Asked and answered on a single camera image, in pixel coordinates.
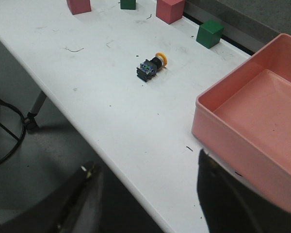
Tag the dark grey counter shelf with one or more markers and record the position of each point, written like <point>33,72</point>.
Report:
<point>250,23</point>

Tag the metal table leg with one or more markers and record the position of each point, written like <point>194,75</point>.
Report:
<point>29,121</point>

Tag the yellow push button switch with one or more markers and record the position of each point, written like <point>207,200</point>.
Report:
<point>149,68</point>

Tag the pink cube block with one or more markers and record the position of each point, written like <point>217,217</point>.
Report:
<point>79,6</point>
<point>170,11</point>

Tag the pink plastic bin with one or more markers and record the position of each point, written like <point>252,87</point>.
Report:
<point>245,120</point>

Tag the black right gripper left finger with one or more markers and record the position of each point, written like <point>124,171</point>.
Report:
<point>75,207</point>

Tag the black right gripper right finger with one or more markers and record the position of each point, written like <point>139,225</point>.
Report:
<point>230,207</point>

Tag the green cube block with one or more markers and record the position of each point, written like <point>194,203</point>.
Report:
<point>209,33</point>

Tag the green block at left edge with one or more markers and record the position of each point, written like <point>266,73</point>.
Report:
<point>128,4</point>

